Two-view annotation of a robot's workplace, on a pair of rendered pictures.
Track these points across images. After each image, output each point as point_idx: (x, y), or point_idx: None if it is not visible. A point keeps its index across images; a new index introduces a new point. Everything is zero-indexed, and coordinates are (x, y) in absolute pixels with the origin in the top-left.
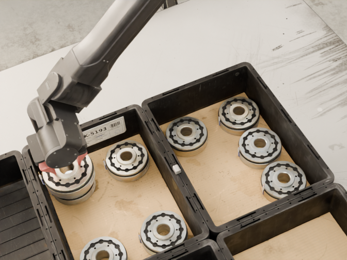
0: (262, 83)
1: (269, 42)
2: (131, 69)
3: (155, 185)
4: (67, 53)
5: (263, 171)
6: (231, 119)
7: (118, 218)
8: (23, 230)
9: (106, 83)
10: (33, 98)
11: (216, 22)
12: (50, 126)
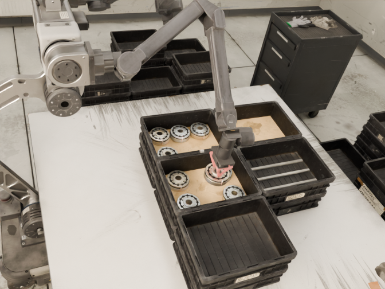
0: (156, 115)
1: (88, 128)
2: (82, 190)
3: (192, 174)
4: (223, 106)
5: (195, 133)
6: (163, 137)
7: (209, 190)
8: (211, 231)
9: (90, 204)
10: (224, 137)
11: (61, 145)
12: (241, 133)
